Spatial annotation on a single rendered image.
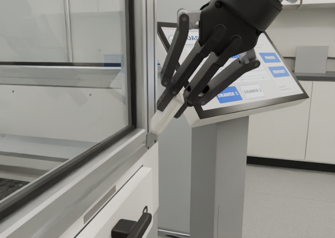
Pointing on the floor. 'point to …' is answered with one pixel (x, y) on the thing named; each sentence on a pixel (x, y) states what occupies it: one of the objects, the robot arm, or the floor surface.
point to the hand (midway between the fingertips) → (166, 112)
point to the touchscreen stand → (218, 178)
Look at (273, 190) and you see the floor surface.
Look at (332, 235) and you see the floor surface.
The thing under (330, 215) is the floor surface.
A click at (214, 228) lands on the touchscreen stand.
